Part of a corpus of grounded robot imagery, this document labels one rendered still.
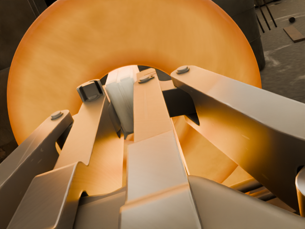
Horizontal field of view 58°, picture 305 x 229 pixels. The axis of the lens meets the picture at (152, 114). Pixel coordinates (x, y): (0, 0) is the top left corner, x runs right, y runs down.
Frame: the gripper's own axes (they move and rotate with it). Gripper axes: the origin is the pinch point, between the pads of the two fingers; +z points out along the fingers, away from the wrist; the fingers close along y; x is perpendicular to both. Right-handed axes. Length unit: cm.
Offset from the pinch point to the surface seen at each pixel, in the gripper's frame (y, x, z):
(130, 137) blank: -3.0, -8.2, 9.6
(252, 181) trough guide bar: 7.6, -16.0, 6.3
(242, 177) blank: 7.1, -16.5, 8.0
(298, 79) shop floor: 105, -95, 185
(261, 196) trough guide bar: 8.2, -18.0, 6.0
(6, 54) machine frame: -21.1, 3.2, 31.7
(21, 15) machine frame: -16.8, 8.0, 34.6
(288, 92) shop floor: 88, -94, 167
